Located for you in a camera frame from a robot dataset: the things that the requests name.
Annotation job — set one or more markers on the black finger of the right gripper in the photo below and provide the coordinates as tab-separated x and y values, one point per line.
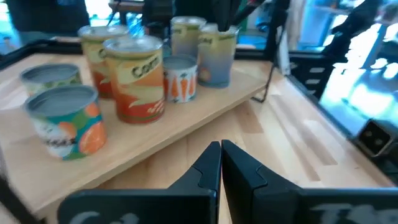
233	20
222	21

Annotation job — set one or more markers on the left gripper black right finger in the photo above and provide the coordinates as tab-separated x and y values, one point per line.
280	205

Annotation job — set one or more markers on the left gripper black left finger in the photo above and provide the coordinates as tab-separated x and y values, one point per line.
174	205

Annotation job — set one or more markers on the tall grey peach can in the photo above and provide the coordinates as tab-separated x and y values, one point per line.
186	40
216	62

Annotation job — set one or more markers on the short white carrots can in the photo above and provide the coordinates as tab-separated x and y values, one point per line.
180	84

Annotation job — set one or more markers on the tall orange corn can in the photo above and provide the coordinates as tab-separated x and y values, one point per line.
93	56
136	87

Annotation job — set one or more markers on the short mandarin oranges can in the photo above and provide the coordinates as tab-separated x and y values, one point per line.
68	124

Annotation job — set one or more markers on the short green peas can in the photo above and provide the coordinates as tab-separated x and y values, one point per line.
49	74

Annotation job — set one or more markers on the wooden shelf with black legs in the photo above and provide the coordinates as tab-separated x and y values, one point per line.
140	140

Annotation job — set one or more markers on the black outlet box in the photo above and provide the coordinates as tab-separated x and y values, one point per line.
373	138

